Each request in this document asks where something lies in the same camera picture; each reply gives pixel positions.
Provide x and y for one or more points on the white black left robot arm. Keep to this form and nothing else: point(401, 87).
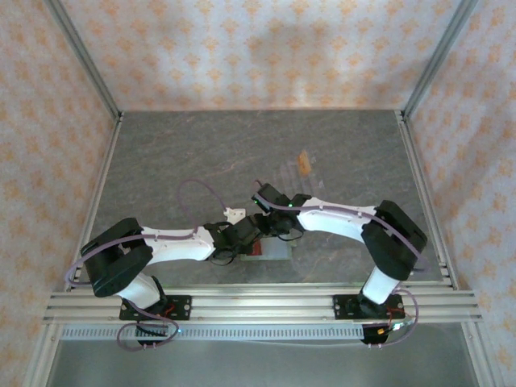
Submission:
point(177, 246)

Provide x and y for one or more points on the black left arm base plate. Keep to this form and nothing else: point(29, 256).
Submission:
point(181, 308)

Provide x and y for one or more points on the green card holder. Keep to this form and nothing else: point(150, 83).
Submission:
point(278, 252)

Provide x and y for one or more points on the aluminium table side rail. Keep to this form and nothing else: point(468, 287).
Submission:
point(422, 189)
point(101, 189)

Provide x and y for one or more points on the aluminium frame cross beam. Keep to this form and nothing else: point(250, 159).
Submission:
point(262, 302)

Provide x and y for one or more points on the grey metal panel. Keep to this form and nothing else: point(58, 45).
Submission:
point(262, 367)

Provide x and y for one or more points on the gold credit card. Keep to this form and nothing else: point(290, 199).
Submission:
point(304, 163)

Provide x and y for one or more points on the clear acrylic card stand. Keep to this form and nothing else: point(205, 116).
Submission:
point(290, 177)

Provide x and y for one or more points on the small controller board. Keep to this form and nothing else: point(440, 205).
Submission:
point(397, 326)

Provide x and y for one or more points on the aluminium frame post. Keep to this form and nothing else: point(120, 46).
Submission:
point(439, 52)
point(84, 60)

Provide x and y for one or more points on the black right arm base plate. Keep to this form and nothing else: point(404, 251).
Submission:
point(342, 308)

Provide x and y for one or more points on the black round mount plate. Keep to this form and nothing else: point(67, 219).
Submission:
point(371, 338)

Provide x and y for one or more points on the aluminium frame leg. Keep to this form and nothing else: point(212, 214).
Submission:
point(479, 359)
point(42, 359)

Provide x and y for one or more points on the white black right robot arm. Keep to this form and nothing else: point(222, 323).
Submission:
point(338, 219)

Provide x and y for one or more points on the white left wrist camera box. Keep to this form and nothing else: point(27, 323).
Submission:
point(235, 213)

